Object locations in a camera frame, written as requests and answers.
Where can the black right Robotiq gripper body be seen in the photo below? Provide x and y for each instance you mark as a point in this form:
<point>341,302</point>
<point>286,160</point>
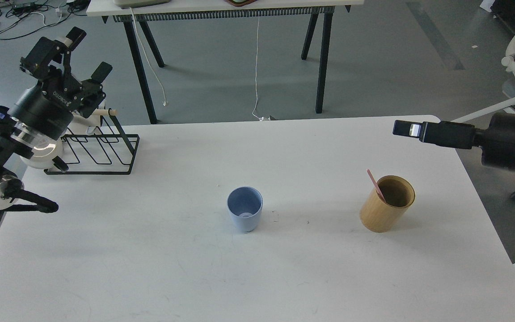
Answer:
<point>497,142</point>

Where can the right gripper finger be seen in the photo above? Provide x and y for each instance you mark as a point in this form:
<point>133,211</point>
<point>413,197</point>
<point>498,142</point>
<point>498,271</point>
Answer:
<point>444,134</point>

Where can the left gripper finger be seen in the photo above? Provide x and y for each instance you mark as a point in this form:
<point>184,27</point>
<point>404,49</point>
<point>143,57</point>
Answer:
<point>49,60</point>
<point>92,89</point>

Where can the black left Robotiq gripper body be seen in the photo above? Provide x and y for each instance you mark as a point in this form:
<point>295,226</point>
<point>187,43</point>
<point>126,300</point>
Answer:
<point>48,106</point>

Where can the pink chopstick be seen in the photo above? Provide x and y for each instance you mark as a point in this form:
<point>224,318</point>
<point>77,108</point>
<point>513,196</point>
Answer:
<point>376,186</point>

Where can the blue plastic cup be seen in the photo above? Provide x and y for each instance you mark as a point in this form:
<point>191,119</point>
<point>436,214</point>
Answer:
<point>245,205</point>

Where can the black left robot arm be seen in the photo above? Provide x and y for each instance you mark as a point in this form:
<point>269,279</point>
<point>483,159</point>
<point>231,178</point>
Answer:
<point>17,138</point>

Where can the white mug on rack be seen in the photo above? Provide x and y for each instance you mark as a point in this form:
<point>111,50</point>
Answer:
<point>84,126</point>

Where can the white lidded bowl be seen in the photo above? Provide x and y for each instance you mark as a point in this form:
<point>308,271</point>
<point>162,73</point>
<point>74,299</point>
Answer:
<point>44,154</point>

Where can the bamboo cylinder holder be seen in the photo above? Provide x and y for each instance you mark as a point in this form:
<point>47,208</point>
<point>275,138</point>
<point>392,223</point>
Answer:
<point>380,213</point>

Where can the black wire dish rack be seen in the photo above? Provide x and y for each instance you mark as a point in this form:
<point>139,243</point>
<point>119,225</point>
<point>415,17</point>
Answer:
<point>111,151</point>

